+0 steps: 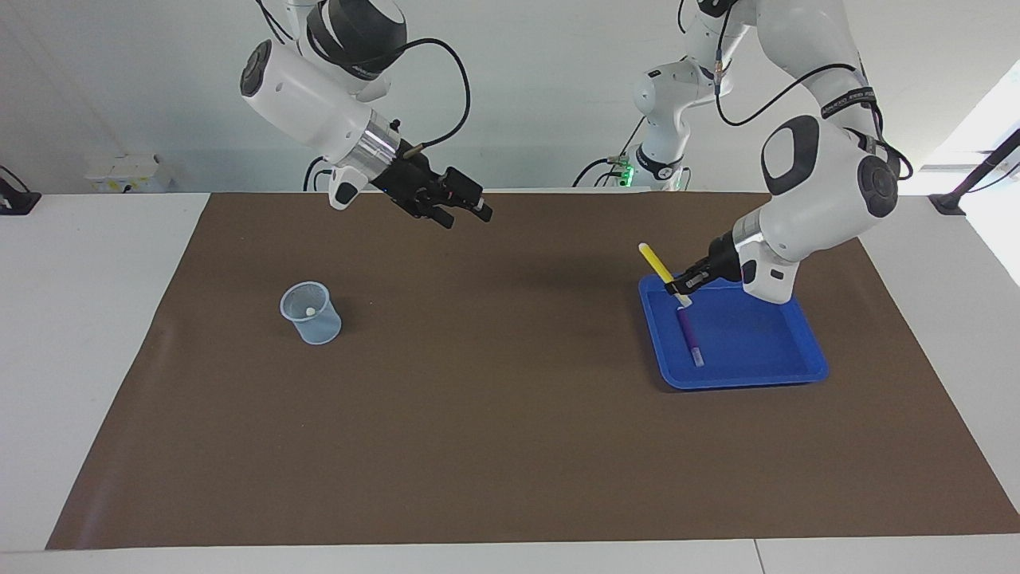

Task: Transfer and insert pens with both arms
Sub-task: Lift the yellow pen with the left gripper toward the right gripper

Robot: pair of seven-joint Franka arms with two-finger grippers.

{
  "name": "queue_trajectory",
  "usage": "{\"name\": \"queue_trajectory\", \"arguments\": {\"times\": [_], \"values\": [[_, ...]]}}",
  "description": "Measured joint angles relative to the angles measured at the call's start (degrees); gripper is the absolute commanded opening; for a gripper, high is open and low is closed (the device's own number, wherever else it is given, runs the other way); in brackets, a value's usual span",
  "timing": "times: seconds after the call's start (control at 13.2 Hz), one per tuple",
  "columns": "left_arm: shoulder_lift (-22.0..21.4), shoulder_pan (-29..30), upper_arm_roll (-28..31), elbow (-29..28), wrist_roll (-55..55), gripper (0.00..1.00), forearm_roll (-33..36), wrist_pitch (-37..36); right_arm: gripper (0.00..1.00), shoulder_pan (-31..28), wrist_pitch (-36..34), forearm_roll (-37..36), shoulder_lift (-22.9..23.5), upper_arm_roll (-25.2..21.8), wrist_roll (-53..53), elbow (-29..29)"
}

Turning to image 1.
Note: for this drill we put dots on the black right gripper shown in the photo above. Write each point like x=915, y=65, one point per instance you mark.
x=410, y=182

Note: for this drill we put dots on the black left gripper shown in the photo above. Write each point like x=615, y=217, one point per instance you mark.
x=721, y=259

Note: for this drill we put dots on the yellow pen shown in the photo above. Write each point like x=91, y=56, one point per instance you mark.
x=657, y=261

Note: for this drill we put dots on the purple pen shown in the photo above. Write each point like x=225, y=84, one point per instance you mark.
x=690, y=335

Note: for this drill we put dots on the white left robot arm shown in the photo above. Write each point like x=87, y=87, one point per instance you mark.
x=821, y=167

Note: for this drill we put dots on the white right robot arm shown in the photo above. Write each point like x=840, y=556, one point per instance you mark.
x=311, y=96

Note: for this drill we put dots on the blue plastic tray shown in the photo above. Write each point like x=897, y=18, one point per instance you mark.
x=785, y=363

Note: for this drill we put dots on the clear plastic cup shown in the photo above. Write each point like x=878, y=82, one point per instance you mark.
x=319, y=328

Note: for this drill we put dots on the brown table mat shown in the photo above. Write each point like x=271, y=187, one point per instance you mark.
x=510, y=438

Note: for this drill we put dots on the black pole stand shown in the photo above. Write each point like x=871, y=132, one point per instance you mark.
x=948, y=204

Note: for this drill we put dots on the white power box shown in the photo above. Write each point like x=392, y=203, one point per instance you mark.
x=127, y=171

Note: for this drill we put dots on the black table clamp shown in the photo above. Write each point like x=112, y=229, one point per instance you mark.
x=20, y=203

